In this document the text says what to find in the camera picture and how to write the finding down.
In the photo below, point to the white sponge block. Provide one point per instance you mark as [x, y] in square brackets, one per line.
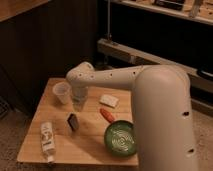
[109, 100]

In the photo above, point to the grey metal beam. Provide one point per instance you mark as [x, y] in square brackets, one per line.
[138, 57]

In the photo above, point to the white lotion tube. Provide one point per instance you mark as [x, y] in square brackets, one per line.
[47, 141]

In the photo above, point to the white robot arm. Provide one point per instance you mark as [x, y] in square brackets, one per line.
[161, 111]

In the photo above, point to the wooden shelf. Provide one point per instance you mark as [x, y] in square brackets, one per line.
[194, 10]

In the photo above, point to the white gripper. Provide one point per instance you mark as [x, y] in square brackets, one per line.
[79, 97]

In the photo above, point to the wooden table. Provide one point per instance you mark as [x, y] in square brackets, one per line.
[83, 146]

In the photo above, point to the dark standing eraser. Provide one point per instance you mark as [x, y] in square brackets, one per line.
[73, 122]

